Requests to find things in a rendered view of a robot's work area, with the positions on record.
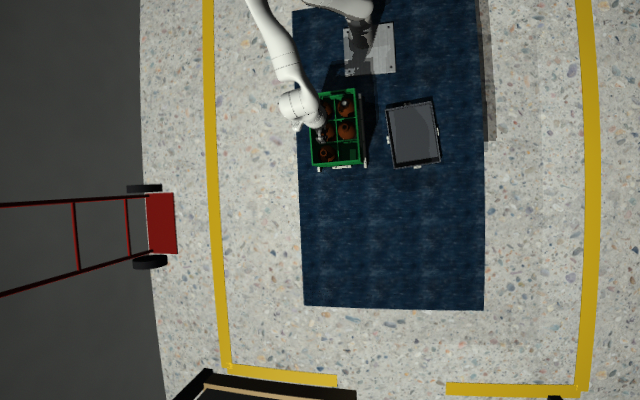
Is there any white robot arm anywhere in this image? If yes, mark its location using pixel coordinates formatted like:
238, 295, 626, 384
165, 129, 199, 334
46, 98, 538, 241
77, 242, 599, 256
245, 0, 374, 132

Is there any brown bottle with green band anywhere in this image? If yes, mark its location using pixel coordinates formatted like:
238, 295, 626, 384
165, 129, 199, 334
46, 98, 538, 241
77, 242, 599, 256
337, 98, 355, 118

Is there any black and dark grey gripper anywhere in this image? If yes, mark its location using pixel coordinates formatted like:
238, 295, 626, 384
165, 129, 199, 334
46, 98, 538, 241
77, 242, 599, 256
313, 98, 328, 144

